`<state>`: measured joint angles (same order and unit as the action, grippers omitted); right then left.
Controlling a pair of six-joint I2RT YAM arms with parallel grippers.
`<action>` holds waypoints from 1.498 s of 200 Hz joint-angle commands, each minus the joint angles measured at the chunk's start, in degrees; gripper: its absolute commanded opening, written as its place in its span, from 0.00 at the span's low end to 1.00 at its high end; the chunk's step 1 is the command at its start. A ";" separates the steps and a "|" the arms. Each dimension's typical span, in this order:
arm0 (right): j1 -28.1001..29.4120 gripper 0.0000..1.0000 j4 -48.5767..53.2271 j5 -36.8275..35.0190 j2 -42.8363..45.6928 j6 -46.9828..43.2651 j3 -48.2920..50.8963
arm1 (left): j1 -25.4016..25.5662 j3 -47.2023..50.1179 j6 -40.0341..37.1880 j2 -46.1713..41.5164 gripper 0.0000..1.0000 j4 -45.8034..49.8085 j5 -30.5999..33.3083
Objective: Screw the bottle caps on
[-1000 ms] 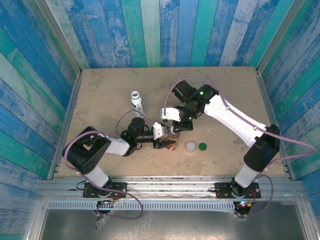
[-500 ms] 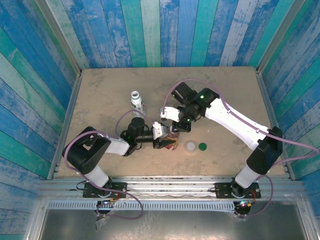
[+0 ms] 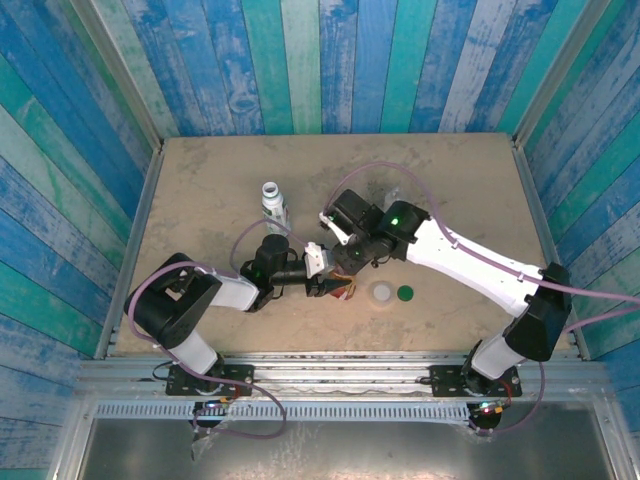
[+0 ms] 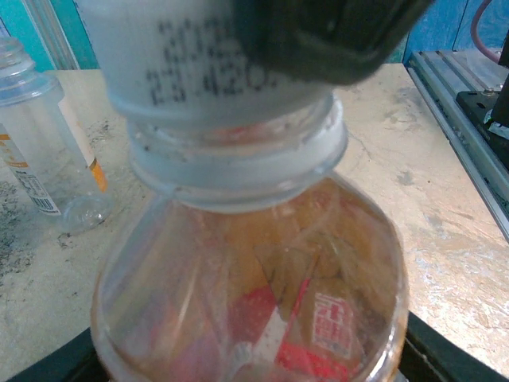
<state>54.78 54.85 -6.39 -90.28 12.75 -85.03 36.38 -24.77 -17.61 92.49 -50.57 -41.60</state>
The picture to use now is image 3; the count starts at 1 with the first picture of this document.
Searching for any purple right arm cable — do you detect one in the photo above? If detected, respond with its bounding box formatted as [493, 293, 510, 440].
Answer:
[323, 162, 640, 437]

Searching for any aluminium table side rail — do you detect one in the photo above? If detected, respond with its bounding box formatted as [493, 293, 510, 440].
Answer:
[93, 144, 167, 360]
[510, 133, 592, 361]

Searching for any shiny metal plate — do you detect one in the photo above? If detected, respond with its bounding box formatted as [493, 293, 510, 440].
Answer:
[47, 417, 631, 480]

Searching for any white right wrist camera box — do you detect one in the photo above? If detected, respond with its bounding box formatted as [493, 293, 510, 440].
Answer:
[318, 210, 352, 247]

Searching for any aluminium corner post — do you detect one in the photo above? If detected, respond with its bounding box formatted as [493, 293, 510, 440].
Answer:
[68, 0, 165, 151]
[512, 0, 615, 149]

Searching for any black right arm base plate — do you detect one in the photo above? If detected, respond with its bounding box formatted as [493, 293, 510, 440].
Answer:
[429, 363, 523, 399]

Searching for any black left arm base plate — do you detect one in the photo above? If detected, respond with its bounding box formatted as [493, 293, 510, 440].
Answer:
[164, 360, 254, 399]

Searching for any grey slotted cable duct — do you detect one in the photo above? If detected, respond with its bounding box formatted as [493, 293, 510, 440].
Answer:
[93, 401, 474, 422]

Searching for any large translucent white cap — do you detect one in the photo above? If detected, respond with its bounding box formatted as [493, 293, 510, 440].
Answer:
[368, 279, 396, 310]

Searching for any aluminium mounting rail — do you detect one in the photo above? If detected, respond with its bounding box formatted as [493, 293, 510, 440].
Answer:
[74, 349, 611, 404]

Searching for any white bottle with green label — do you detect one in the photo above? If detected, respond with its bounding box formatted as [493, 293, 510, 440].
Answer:
[260, 180, 293, 239]

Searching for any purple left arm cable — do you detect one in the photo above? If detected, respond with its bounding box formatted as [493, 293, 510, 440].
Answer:
[127, 217, 311, 441]

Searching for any tea bottle red gold label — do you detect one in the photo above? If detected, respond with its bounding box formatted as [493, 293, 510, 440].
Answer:
[327, 267, 359, 304]

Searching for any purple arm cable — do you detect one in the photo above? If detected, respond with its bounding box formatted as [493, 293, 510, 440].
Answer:
[127, 217, 311, 441]
[323, 162, 640, 437]

